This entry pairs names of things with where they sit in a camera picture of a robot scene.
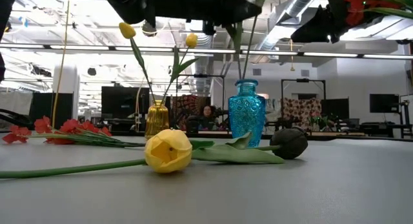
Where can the black partition panel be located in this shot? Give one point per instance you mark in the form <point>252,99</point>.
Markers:
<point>48,111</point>

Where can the person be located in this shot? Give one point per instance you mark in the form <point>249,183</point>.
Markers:
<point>207,111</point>

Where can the ceiling light strip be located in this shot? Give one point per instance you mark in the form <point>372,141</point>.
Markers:
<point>332,54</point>

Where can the amber glass vase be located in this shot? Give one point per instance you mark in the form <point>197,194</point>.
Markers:
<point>157,120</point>

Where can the floral patterned cloth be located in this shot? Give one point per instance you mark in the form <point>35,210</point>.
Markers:
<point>303,107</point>

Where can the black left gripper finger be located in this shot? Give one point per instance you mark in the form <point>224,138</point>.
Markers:
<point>240,11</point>

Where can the blue glass vase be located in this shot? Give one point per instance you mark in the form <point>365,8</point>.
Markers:
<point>246,114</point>

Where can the black desk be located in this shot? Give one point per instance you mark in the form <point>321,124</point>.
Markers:
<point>377,124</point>

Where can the black metal station frame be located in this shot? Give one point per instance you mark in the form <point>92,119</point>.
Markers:
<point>200,75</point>
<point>303,79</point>

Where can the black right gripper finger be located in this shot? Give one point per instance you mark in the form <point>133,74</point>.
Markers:
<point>319,27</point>

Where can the red patterned tapestry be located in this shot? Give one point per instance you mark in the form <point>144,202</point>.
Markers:
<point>190,103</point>

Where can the red artificial flower bunch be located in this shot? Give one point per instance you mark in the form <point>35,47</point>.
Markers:
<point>355,4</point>
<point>69,125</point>

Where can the silver ventilation duct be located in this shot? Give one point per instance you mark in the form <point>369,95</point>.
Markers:
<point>203,66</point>

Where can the black monitor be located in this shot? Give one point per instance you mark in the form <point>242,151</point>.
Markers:
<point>384,103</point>
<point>122,103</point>

